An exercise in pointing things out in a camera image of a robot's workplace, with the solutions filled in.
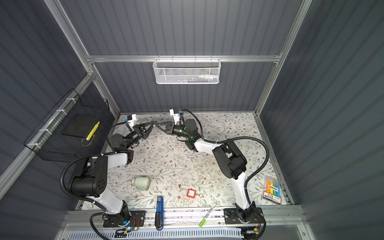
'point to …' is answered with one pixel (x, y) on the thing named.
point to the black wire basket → (47, 141)
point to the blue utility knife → (159, 215)
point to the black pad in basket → (80, 125)
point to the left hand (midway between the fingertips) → (155, 123)
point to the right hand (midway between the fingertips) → (157, 128)
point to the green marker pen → (203, 220)
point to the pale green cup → (142, 183)
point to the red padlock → (191, 193)
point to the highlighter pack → (272, 190)
